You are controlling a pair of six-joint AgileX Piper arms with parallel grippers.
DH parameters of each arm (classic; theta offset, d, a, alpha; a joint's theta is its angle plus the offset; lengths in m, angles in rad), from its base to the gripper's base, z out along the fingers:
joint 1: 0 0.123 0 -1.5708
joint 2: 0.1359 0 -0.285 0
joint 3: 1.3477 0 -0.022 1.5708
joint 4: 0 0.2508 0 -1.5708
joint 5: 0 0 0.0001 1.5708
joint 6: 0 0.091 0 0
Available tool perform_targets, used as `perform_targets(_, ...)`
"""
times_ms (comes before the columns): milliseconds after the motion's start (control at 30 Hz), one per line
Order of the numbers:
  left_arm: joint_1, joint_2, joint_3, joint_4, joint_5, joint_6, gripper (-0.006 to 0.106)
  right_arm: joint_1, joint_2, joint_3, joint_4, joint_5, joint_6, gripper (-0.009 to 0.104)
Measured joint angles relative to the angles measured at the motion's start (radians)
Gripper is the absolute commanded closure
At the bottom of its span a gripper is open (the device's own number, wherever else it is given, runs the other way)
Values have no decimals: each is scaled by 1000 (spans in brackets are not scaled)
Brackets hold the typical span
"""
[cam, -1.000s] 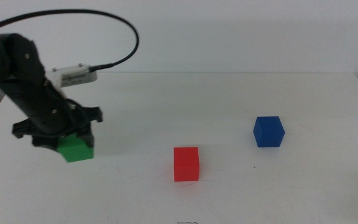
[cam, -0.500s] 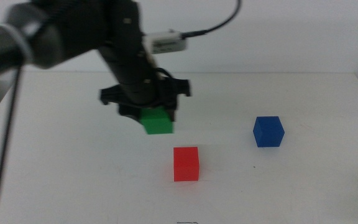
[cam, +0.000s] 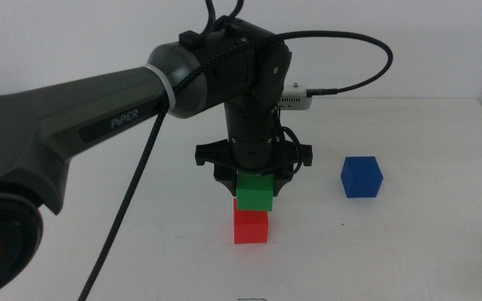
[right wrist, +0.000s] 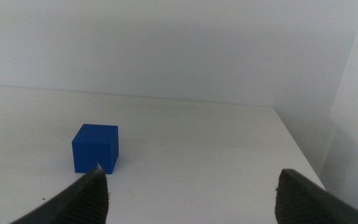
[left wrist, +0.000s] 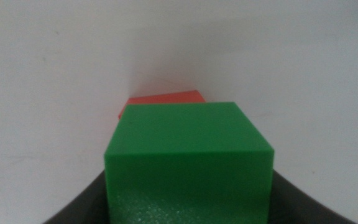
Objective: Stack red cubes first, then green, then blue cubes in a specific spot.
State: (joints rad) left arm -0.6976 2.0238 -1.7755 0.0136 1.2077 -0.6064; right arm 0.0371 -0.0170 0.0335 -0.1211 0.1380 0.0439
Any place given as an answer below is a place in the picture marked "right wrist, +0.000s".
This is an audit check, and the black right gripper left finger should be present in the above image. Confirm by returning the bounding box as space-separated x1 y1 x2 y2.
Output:
9 161 110 224

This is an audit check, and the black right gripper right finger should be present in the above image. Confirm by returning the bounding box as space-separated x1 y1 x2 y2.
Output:
274 168 358 224

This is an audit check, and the blue cube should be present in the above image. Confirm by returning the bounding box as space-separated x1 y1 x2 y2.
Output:
71 123 119 175

